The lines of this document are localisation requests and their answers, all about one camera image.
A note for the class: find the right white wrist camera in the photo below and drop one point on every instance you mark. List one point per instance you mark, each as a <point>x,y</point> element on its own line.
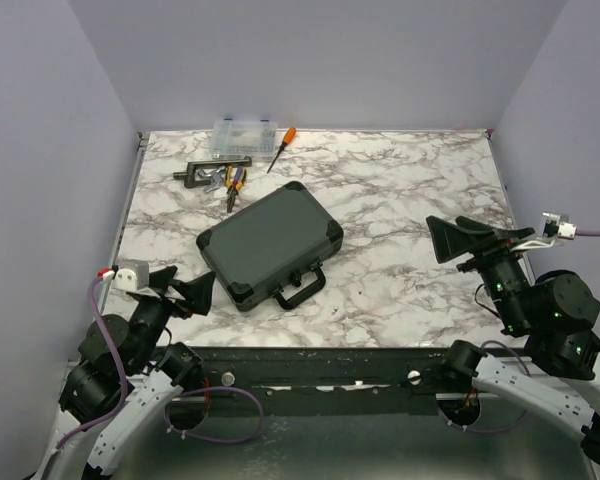
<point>557,229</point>

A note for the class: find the dark grey metal bracket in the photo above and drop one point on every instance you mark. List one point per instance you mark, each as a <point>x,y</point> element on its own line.
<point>189,176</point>

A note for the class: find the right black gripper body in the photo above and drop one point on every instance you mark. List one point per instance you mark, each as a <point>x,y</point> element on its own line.
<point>496,266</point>

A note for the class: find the black poker set case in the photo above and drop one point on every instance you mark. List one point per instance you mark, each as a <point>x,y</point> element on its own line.
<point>274,248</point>

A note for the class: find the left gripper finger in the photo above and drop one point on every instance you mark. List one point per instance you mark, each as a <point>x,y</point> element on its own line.
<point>196,294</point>
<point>160,281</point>

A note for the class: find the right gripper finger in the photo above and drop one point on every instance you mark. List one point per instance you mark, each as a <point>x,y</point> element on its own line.
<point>452,240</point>
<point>480,232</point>

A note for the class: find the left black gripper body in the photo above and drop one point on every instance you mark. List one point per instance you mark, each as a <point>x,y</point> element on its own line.
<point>153,313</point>

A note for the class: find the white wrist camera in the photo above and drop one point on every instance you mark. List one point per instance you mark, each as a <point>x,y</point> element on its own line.
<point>131,276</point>
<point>557,229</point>

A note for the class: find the black mounting rail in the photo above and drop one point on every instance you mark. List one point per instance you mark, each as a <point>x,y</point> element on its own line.
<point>335,381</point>

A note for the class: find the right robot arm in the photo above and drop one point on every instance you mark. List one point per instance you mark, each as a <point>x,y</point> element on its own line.
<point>555,314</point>

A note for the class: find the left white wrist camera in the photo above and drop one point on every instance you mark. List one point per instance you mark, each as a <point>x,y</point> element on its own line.
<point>131,276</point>

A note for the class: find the clear plastic box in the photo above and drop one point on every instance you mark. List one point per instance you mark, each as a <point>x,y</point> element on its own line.
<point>243,138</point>

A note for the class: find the yellow handled pliers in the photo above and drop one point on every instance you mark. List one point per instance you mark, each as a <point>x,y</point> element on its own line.
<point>235,178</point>

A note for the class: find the orange tool handle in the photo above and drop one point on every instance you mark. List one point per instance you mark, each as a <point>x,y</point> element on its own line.
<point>286,140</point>

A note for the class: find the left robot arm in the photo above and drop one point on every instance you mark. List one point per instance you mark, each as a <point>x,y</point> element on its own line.
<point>120,383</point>

